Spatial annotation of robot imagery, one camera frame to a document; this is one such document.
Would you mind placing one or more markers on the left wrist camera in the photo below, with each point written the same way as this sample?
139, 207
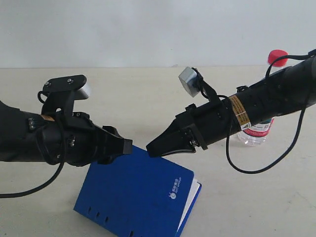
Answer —
61, 93

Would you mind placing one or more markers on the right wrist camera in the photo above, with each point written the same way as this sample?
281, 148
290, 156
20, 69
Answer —
193, 83

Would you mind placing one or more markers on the clear plastic water bottle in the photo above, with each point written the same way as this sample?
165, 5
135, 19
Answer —
257, 134

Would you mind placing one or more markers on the blue ring binder notebook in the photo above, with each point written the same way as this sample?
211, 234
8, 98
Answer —
139, 196

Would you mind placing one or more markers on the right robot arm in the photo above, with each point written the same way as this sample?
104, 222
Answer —
282, 92

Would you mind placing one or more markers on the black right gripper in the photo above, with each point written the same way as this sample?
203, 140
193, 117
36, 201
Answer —
195, 127

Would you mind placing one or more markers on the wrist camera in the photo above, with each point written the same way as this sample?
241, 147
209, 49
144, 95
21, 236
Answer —
193, 83
61, 93

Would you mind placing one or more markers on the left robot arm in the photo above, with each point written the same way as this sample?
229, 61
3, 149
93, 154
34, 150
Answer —
18, 134

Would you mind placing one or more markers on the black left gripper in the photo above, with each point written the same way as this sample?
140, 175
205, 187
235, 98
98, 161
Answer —
80, 142

